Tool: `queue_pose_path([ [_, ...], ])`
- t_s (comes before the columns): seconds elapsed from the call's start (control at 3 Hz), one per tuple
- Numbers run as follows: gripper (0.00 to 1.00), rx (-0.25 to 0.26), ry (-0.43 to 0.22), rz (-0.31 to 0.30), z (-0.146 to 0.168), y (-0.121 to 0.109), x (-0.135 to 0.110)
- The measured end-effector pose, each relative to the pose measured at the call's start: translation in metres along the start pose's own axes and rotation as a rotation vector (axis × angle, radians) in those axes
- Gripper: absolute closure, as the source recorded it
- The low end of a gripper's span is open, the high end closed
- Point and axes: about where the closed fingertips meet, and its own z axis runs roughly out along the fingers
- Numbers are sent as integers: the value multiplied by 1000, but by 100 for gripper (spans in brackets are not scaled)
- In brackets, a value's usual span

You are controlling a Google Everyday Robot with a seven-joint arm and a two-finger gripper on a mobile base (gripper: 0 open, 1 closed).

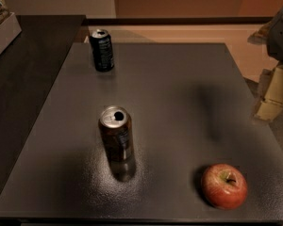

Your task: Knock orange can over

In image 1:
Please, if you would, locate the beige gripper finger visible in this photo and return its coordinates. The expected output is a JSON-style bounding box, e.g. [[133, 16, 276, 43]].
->
[[254, 62, 283, 121]]

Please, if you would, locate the red apple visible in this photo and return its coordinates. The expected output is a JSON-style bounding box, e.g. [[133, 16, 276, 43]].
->
[[201, 164, 248, 210]]

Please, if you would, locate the dark blue soda can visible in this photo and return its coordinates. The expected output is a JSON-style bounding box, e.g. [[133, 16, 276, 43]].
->
[[90, 29, 114, 72]]

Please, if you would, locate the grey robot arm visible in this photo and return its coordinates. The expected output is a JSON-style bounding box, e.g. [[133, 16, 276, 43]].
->
[[254, 7, 283, 121]]

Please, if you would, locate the orange soda can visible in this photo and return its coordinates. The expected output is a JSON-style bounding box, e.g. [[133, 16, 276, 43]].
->
[[98, 105, 134, 162]]

